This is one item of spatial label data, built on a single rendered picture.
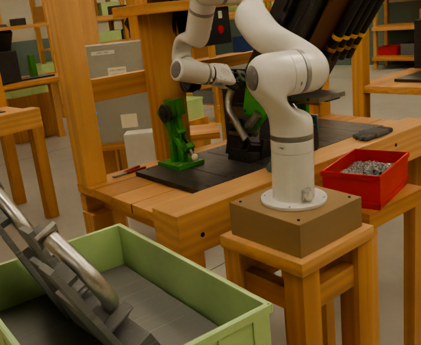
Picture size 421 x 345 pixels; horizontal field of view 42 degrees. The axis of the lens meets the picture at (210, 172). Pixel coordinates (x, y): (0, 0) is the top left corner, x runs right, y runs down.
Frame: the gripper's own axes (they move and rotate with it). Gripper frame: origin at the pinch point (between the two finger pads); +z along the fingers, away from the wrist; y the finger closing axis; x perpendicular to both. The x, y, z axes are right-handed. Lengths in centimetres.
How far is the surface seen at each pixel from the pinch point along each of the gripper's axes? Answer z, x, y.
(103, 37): 316, 451, 556
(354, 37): 29.8, -37.4, -7.1
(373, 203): 8, -20, -73
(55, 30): -66, 14, 27
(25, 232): -113, -26, -78
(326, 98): 19.3, -19.1, -24.1
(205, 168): -13.9, 23.7, -27.6
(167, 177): -30, 29, -29
